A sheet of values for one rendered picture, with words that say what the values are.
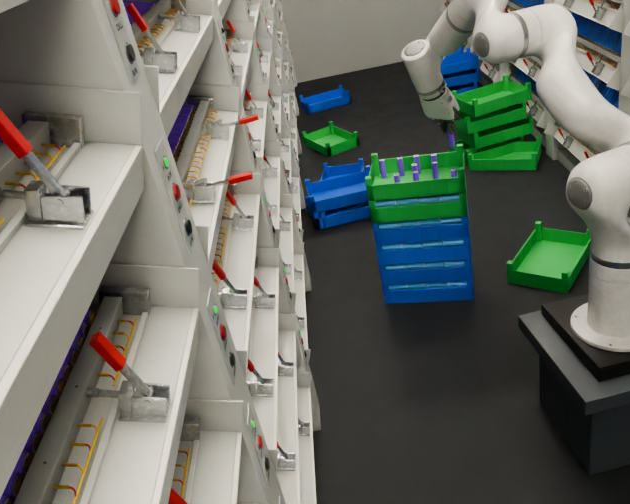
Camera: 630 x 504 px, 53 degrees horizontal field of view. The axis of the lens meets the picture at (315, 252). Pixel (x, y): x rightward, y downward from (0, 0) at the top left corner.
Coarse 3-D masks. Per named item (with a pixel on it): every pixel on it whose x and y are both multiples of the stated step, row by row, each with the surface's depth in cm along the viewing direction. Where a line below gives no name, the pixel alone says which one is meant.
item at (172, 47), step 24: (144, 0) 118; (168, 0) 116; (192, 0) 119; (144, 24) 80; (168, 24) 109; (192, 24) 105; (144, 48) 89; (168, 48) 94; (192, 48) 95; (168, 72) 82; (192, 72) 94; (168, 96) 74; (168, 120) 74
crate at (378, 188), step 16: (448, 160) 209; (368, 176) 197; (400, 176) 211; (432, 176) 206; (448, 176) 204; (464, 176) 190; (368, 192) 199; (384, 192) 198; (400, 192) 197; (416, 192) 196; (432, 192) 195; (448, 192) 194; (464, 192) 193
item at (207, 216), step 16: (192, 96) 126; (208, 96) 128; (224, 96) 128; (224, 112) 128; (208, 144) 112; (224, 144) 113; (208, 160) 106; (224, 160) 106; (208, 176) 100; (224, 176) 101; (224, 192) 101; (192, 208) 90; (208, 208) 90; (208, 224) 86; (208, 240) 82; (208, 256) 79
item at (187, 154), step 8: (200, 104) 124; (208, 104) 124; (200, 112) 119; (208, 112) 125; (216, 112) 125; (200, 120) 115; (208, 120) 119; (192, 128) 111; (200, 128) 112; (192, 136) 108; (200, 136) 113; (208, 136) 113; (184, 144) 104; (192, 144) 105; (184, 152) 101; (192, 152) 102; (200, 152) 105; (184, 160) 98; (192, 160) 103; (184, 168) 96; (200, 168) 100; (184, 176) 94; (192, 176) 96
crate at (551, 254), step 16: (528, 240) 227; (544, 240) 235; (560, 240) 231; (576, 240) 227; (528, 256) 228; (544, 256) 226; (560, 256) 224; (576, 256) 222; (512, 272) 214; (528, 272) 219; (544, 272) 218; (560, 272) 216; (576, 272) 211; (544, 288) 210; (560, 288) 206
